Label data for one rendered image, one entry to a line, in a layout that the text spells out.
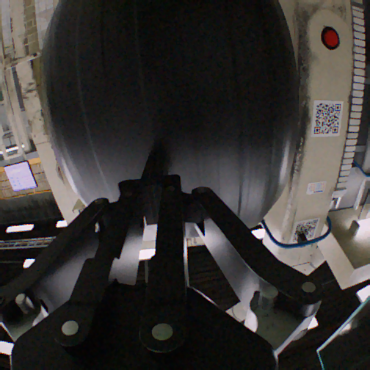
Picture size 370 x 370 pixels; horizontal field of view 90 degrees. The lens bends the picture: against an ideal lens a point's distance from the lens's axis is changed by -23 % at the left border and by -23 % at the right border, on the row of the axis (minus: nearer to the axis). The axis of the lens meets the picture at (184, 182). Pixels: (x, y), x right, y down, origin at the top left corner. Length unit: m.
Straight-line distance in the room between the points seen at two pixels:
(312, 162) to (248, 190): 0.29
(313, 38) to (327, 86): 0.09
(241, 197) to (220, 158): 0.06
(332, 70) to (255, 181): 0.31
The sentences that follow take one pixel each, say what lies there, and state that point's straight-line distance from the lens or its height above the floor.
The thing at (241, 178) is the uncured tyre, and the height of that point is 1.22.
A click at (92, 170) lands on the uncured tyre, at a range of 0.24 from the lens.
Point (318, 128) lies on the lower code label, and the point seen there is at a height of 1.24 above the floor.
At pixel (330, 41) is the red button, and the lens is 0.48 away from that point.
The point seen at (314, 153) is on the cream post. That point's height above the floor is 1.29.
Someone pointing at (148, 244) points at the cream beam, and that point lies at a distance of 0.93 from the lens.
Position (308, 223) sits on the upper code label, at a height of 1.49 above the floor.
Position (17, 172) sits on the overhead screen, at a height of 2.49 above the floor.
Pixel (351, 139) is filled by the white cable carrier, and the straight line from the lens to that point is 0.58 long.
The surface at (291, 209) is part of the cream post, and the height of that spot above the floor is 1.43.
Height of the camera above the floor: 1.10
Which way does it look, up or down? 31 degrees up
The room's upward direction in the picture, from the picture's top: 174 degrees clockwise
